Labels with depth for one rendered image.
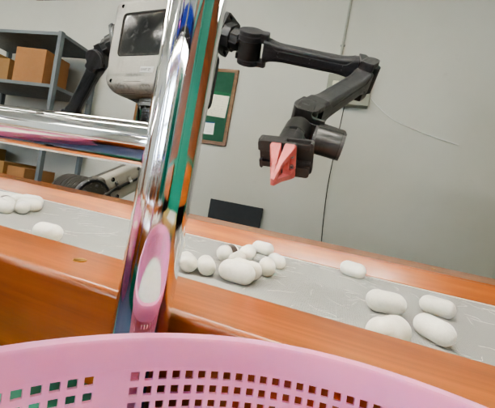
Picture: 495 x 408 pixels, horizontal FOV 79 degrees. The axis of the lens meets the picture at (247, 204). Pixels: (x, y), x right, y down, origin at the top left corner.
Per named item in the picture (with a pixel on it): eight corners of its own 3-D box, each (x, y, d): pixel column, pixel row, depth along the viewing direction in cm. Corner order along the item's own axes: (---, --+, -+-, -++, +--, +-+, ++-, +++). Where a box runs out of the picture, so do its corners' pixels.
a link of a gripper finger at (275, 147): (302, 168, 46) (312, 140, 53) (257, 162, 49) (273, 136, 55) (299, 202, 51) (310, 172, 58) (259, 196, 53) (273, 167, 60)
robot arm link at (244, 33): (365, 83, 103) (378, 52, 96) (369, 99, 93) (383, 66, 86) (239, 57, 106) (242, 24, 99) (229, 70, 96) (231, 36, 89)
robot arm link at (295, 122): (284, 134, 68) (289, 111, 64) (314, 143, 67) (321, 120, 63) (275, 149, 63) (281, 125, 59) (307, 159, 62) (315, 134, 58)
